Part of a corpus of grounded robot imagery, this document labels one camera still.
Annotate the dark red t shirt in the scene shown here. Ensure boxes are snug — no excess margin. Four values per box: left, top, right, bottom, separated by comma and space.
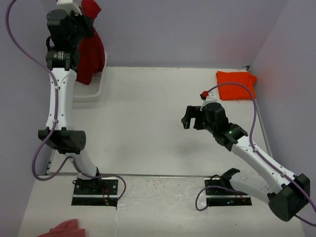
76, 0, 106, 85

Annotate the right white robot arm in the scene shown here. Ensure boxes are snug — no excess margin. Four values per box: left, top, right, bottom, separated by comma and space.
181, 102, 311, 222

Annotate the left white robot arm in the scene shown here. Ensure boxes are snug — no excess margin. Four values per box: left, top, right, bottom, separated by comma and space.
38, 9, 103, 194

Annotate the folded orange t shirt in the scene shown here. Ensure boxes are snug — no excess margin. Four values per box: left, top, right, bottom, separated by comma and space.
216, 71, 257, 101

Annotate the white plastic basket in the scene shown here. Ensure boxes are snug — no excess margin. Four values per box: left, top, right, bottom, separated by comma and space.
73, 51, 108, 103

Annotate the pink cloth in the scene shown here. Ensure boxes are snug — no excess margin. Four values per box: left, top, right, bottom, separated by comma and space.
40, 219, 86, 237

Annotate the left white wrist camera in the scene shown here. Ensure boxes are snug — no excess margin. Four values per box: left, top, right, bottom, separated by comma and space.
56, 0, 82, 15

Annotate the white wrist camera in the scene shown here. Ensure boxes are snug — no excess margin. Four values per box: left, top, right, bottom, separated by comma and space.
200, 91, 218, 111
56, 0, 82, 15

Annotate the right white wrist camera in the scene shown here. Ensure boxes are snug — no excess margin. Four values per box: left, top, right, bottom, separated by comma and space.
200, 91, 218, 111

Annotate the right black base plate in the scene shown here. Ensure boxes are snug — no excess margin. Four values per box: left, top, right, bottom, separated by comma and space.
204, 175, 252, 207

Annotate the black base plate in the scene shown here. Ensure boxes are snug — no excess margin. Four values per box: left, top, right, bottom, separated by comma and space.
71, 179, 119, 207
204, 175, 252, 207

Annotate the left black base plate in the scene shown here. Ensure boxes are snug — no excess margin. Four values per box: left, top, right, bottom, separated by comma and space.
71, 179, 119, 207

